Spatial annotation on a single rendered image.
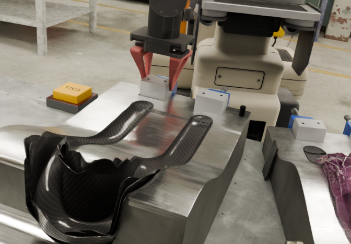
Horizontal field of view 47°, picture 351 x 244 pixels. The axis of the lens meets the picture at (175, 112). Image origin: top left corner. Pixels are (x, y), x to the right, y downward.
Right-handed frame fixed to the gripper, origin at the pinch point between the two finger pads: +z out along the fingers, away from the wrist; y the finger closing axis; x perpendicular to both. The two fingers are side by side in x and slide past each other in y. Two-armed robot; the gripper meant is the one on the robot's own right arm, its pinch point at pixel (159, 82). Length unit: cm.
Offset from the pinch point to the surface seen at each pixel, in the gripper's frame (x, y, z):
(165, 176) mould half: -30.9, 13.4, -2.7
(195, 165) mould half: -19.9, 13.8, 2.2
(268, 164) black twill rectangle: -4.3, 22.8, 8.1
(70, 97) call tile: 0.4, -19.5, 8.1
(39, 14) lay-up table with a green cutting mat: 218, -195, 57
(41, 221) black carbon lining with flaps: -38.5, 3.0, 1.9
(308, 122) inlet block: 4.8, 27.5, 2.7
